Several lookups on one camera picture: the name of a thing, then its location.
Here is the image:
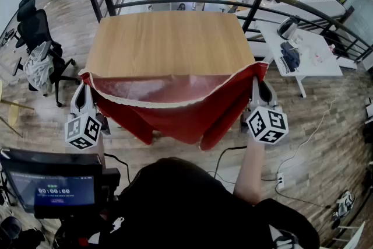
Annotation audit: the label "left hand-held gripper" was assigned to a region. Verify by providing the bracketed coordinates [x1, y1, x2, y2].
[64, 83, 103, 150]

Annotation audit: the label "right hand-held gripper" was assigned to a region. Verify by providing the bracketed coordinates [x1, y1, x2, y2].
[240, 76, 289, 145]

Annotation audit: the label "red tablecloth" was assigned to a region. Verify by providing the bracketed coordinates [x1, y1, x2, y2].
[78, 62, 269, 152]

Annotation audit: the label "person's right forearm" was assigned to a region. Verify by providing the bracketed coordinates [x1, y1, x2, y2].
[234, 139, 266, 206]

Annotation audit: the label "person's left forearm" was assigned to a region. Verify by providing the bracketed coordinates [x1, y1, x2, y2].
[94, 132, 106, 167]

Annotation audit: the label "black eyeglasses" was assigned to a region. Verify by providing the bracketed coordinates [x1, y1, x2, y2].
[279, 57, 291, 73]

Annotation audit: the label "dark blue cloth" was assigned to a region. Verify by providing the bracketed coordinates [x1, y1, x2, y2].
[280, 41, 301, 72]

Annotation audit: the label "grey garment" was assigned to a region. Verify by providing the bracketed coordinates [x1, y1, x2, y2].
[23, 41, 55, 97]

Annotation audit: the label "white table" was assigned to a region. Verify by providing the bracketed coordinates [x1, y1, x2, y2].
[256, 19, 343, 99]

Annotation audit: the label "clear plastic bag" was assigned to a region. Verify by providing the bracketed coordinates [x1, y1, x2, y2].
[302, 46, 327, 66]

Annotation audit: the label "yellow wooden stool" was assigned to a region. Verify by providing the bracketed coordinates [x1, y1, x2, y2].
[0, 80, 35, 138]

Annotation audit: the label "black monitor screen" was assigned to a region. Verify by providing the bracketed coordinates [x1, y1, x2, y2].
[0, 148, 121, 219]

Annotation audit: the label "black office chair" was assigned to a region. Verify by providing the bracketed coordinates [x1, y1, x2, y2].
[13, 0, 77, 108]

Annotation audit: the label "black and white sneakers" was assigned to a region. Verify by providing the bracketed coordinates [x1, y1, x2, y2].
[332, 190, 356, 219]

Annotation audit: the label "person's black shirt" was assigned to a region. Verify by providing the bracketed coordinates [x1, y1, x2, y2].
[55, 157, 321, 249]

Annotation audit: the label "black bag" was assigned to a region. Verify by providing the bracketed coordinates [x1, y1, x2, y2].
[0, 216, 44, 249]

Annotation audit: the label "white rack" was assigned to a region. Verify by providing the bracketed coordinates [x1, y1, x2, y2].
[332, 221, 367, 249]

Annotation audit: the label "white cable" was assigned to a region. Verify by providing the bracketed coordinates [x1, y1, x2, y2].
[276, 78, 347, 181]

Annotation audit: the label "black floor cable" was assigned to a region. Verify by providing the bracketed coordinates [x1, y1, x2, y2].
[261, 177, 333, 209]

